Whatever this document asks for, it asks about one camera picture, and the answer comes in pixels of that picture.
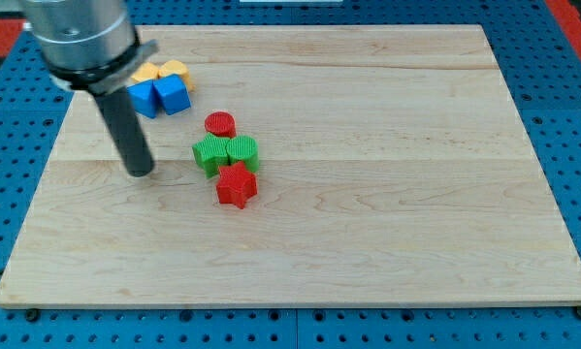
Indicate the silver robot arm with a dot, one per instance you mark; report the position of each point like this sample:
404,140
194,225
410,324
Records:
89,45

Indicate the yellow hexagon block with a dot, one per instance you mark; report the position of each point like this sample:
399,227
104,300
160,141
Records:
147,71

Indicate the light wooden board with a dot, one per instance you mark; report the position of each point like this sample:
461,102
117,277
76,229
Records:
395,172

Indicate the green cylinder block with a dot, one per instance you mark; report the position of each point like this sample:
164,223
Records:
244,149

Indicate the red star block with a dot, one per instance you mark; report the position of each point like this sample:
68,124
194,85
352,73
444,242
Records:
236,184

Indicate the green star block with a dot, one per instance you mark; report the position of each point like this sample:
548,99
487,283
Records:
210,154

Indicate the red cylinder block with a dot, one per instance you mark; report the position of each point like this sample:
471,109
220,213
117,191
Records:
221,124

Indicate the blue cube block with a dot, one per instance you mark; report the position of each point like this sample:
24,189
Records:
173,94

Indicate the yellow heart block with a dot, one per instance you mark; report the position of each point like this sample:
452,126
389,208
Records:
176,67

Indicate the blue triangle block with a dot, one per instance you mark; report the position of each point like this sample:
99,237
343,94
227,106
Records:
144,98

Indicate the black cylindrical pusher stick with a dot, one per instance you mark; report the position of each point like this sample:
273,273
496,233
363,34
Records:
125,129

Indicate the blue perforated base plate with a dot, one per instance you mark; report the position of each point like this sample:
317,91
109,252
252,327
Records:
538,47

